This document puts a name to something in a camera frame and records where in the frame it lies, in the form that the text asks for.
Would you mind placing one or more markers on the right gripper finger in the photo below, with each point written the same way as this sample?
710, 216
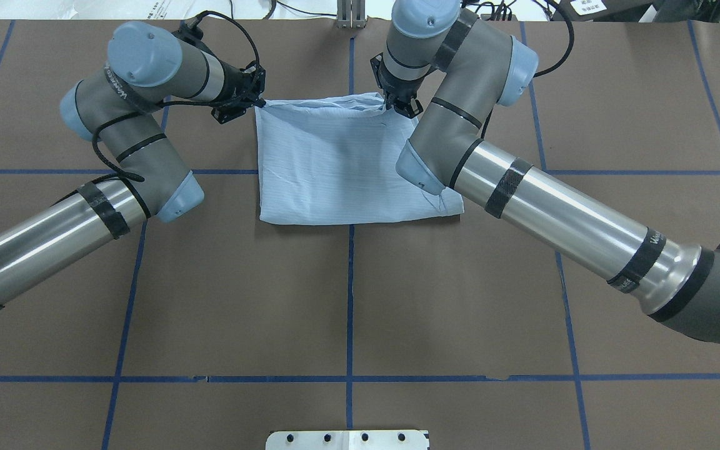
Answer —
409, 108
391, 102

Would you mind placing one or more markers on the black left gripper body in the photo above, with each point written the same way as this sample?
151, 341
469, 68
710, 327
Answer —
230, 79

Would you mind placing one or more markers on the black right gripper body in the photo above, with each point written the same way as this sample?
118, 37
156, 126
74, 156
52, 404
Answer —
395, 87

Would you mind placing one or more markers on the light blue button-up shirt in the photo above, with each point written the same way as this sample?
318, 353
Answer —
332, 161

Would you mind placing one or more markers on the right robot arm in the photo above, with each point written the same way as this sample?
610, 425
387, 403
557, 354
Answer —
613, 159

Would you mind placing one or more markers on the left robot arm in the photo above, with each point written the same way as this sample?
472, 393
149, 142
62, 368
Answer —
113, 110

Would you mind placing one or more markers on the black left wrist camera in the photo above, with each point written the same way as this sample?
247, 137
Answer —
190, 34

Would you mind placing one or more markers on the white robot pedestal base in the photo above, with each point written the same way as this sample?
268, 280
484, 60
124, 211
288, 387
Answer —
350, 439

